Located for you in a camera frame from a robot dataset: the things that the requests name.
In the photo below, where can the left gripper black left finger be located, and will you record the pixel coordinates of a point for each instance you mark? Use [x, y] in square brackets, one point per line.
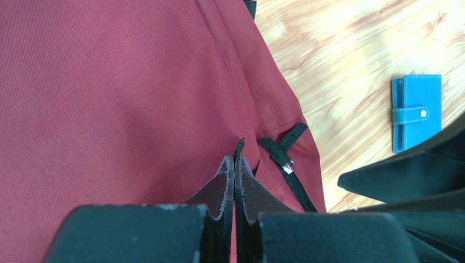
[198, 230]

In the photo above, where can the red student backpack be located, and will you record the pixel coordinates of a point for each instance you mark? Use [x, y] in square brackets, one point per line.
[138, 102]

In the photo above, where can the teal blue wallet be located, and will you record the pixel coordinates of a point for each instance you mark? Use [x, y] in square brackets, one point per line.
[416, 110]

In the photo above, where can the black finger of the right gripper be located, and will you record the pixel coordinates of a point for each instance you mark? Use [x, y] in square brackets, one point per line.
[433, 169]
[409, 226]

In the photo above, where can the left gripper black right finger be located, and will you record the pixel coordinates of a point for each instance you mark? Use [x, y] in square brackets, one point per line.
[269, 231]

